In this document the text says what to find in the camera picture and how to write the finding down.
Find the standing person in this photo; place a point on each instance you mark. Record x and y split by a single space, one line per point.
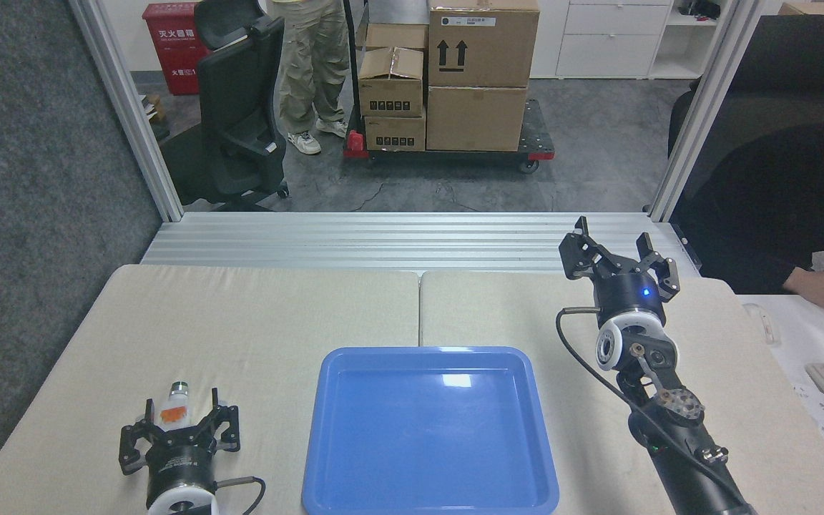
312 64

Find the small printed cardboard box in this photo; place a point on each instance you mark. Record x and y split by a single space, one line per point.
394 134

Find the silver aluminium rail bed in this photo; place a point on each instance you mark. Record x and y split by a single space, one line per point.
412 239

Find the small brown box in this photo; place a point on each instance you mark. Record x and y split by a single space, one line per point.
153 107

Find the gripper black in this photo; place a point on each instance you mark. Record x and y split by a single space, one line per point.
182 465
626 293

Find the open cardboard box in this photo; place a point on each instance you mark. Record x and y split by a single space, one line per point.
390 82

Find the blue plastic tray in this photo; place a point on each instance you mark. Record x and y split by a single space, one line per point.
430 436

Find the white orange switch part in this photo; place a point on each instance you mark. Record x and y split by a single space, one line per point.
174 411

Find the flat cardboard box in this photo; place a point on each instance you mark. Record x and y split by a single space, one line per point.
398 36

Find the plain cardboard box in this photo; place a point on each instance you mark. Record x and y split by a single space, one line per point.
476 118

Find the white power strip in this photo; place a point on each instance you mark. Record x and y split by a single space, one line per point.
823 418

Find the white desk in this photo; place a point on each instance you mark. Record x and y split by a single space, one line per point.
805 343

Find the silver aluminium post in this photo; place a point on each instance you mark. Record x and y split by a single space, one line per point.
705 107
129 107

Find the black padded office chair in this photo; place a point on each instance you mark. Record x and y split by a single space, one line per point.
798 54

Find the large cardboard box with arrows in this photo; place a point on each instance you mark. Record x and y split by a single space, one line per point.
483 43

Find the grey felt partition panel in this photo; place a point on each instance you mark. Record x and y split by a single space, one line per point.
33 214

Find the red fire equipment box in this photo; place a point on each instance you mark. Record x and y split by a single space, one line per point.
172 50

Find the black red platform cart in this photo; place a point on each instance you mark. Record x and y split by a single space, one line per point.
537 136

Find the white cabinet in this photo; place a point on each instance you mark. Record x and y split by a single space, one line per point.
612 39

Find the seated person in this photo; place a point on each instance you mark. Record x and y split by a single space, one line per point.
777 207

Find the black mesh office chair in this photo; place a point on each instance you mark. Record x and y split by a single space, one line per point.
237 100

